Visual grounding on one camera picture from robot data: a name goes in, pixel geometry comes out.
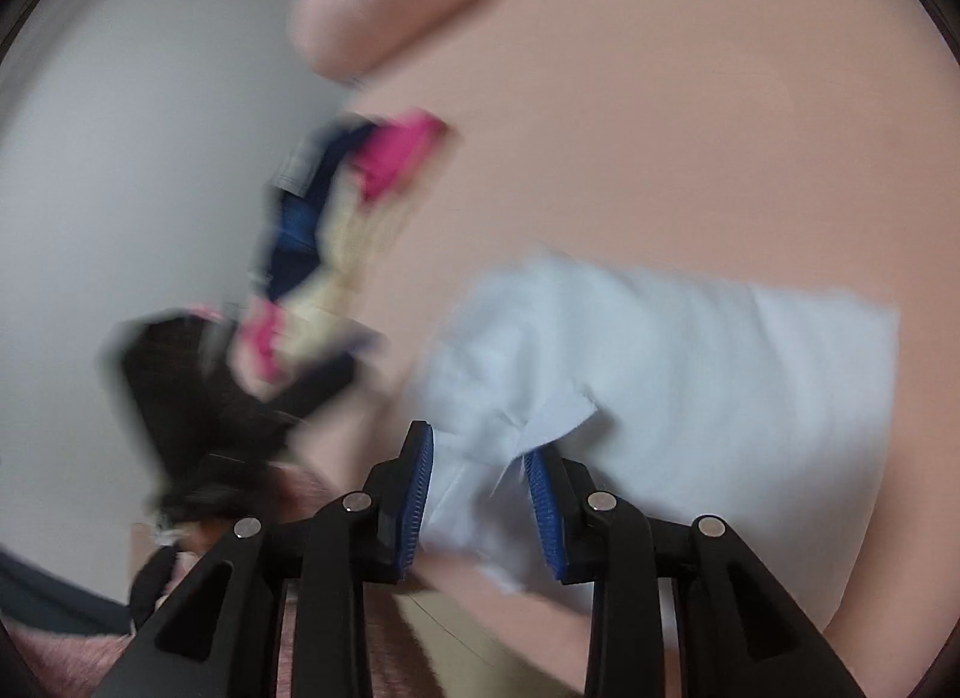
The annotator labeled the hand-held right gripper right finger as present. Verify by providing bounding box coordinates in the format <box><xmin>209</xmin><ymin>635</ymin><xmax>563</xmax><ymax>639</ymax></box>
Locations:
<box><xmin>525</xmin><ymin>443</ymin><xmax>863</xmax><ymax>698</ymax></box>

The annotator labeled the pink fuzzy clothing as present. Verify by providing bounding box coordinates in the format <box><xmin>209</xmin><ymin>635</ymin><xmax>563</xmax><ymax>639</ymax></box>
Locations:
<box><xmin>0</xmin><ymin>464</ymin><xmax>452</xmax><ymax>698</ymax></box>

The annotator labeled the light blue shirt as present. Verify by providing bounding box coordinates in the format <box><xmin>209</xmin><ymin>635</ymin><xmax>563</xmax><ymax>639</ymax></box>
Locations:
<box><xmin>416</xmin><ymin>252</ymin><xmax>902</xmax><ymax>598</ymax></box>

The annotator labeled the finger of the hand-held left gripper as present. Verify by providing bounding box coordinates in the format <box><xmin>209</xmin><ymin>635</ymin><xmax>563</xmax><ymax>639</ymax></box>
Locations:
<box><xmin>276</xmin><ymin>344</ymin><xmax>392</xmax><ymax>423</ymax></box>

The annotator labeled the pile of colourful clothes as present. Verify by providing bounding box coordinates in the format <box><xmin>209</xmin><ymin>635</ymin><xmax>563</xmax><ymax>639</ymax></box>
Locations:
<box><xmin>236</xmin><ymin>109</ymin><xmax>463</xmax><ymax>401</ymax></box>

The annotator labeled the dark grey cloth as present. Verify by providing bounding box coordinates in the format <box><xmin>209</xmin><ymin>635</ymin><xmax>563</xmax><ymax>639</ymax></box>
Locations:
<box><xmin>0</xmin><ymin>546</ymin><xmax>133</xmax><ymax>640</ymax></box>

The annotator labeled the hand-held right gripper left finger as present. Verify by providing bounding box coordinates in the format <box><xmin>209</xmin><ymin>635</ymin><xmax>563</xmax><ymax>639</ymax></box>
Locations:
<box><xmin>94</xmin><ymin>420</ymin><xmax>436</xmax><ymax>698</ymax></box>

